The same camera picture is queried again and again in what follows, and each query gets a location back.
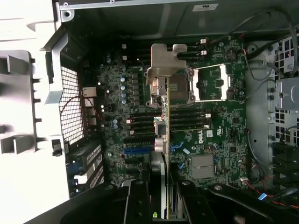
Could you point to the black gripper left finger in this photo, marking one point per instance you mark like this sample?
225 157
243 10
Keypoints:
137 205

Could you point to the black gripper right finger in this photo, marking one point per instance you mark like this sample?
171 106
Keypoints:
196 205

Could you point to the grey chipset heatsink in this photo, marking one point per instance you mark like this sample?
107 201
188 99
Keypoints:
202 165

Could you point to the blue expansion slot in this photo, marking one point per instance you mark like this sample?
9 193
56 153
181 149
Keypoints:
135 151

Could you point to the green motherboard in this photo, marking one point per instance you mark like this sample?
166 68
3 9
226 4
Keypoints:
222 140

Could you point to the CPU socket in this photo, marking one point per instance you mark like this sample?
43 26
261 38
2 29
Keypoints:
180 86

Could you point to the metal socket cover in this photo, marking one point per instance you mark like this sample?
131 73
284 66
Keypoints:
225 79

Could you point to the metal disk bay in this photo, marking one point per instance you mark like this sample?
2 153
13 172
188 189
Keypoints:
287 93

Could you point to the grey plastic parts rack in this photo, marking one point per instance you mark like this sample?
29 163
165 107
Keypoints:
14 65

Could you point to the black open PC case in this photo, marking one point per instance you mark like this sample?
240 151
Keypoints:
140 16

